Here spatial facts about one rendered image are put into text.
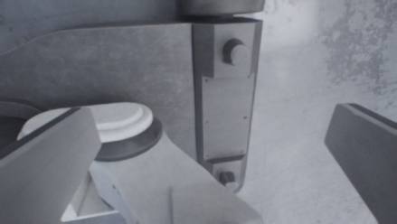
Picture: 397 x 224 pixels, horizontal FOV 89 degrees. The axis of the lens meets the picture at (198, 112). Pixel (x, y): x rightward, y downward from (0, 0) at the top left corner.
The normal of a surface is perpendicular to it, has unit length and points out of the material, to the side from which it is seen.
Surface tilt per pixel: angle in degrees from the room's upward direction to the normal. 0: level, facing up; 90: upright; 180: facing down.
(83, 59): 0
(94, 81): 0
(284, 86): 0
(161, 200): 90
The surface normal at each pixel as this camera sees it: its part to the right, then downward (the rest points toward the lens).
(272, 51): 0.18, 0.47
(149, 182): -0.03, -0.88
